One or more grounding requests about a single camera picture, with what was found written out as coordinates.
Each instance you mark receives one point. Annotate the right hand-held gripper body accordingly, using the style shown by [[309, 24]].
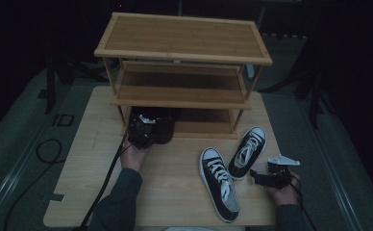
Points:
[[278, 176]]

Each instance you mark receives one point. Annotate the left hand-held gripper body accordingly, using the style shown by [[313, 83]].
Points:
[[143, 134]]

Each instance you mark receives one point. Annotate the black canvas sneaker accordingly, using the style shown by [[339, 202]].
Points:
[[221, 195], [248, 150]]

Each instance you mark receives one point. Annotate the wooden shoe rack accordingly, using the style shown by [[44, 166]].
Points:
[[183, 35]]

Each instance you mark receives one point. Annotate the person's right hand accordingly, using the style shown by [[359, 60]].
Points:
[[285, 195]]

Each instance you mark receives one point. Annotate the person's left hand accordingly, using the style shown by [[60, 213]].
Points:
[[133, 159]]

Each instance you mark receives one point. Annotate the black metal stand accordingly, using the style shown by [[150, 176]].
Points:
[[50, 86], [315, 102]]

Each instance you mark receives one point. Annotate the white upright object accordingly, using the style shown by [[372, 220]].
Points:
[[250, 71]]

